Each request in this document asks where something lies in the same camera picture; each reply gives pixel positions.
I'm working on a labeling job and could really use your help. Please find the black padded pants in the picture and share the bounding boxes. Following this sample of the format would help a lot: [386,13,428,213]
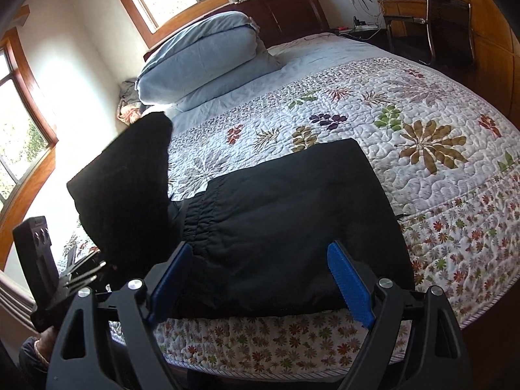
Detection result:
[67,114,415,319]

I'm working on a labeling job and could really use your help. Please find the left hand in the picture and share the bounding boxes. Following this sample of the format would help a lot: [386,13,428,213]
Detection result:
[34,327,57,364]

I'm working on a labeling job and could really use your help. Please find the beige curtain left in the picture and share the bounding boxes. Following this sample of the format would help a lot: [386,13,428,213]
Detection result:
[0,271,35,331]

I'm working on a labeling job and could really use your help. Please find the pile of clothes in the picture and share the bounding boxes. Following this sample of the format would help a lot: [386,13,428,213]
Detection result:
[116,78,142,126]

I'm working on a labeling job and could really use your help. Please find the floral quilted bedspread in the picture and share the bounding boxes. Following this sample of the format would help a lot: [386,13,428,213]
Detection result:
[67,33,519,380]

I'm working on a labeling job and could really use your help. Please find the grey folded duvet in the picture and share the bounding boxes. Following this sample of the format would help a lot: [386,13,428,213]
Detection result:
[135,11,281,112]

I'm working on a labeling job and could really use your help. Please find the dark wooden headboard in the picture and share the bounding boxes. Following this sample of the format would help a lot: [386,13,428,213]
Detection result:
[143,0,331,63]

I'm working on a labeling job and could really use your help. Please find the black office chair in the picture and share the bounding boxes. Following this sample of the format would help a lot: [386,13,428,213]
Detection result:
[383,0,476,68]

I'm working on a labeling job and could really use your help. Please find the wooden desk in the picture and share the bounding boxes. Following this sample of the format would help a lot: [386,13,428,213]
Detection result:
[378,0,427,38]

